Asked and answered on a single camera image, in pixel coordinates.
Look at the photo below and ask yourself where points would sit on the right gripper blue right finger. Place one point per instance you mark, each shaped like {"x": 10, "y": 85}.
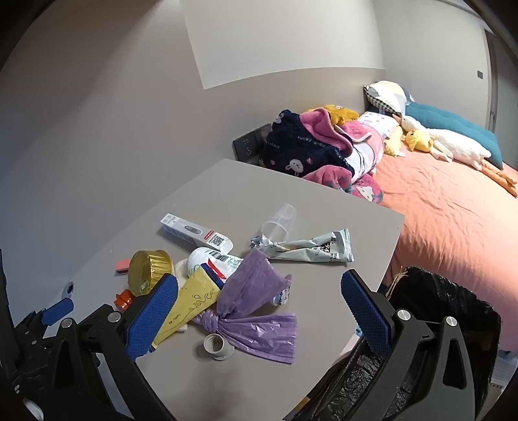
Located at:
{"x": 368, "y": 308}

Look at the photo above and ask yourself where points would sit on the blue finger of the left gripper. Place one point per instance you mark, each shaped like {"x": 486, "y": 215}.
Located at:
{"x": 57, "y": 311}

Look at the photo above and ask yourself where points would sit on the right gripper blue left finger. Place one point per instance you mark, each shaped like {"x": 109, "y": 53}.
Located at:
{"x": 147, "y": 314}

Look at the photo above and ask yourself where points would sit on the orange bottle cap piece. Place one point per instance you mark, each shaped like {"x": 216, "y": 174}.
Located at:
{"x": 123, "y": 300}

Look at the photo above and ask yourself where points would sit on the gold foil cup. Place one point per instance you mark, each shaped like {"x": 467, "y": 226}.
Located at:
{"x": 146, "y": 268}

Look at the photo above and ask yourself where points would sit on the pink eraser block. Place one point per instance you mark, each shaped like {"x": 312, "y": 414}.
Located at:
{"x": 122, "y": 266}

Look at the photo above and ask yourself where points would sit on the grey snack wrapper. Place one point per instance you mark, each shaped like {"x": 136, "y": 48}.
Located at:
{"x": 326, "y": 248}

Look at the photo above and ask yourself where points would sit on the purple plastic bag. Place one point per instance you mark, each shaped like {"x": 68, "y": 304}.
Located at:
{"x": 253, "y": 307}

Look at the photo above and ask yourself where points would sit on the white green plastic bottle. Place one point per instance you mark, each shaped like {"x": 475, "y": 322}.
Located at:
{"x": 218, "y": 266}

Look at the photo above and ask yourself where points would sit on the white cardboard box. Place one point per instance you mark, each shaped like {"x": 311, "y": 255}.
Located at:
{"x": 196, "y": 234}

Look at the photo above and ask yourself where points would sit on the clear plastic cup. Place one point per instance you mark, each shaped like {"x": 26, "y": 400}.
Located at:
{"x": 279, "y": 226}

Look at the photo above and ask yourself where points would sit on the white tissue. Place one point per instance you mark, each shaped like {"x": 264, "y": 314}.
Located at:
{"x": 181, "y": 272}

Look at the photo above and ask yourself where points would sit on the black lined trash bin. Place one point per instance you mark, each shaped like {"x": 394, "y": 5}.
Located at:
{"x": 444, "y": 344}

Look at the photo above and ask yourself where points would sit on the bed with orange cover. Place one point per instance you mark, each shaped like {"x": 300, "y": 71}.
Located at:
{"x": 459, "y": 224}

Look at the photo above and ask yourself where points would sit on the pile of pink blankets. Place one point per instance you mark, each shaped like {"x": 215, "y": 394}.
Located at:
{"x": 312, "y": 147}

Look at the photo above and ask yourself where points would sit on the yellow duck plush toy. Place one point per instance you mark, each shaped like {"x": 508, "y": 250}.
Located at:
{"x": 418, "y": 140}

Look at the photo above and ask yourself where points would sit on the white goose plush toy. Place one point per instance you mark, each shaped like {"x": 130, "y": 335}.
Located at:
{"x": 452, "y": 146}

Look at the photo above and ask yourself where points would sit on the teal cushion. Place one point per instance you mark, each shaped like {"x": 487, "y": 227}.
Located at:
{"x": 433, "y": 118}

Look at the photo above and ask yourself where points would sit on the patterned grey white pillow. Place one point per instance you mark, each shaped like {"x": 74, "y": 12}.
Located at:
{"x": 389, "y": 97}

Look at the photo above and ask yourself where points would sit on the white room door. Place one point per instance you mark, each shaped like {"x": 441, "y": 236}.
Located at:
{"x": 503, "y": 86}

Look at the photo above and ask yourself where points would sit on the black wall socket panel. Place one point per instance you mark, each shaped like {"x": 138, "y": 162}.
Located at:
{"x": 249, "y": 146}

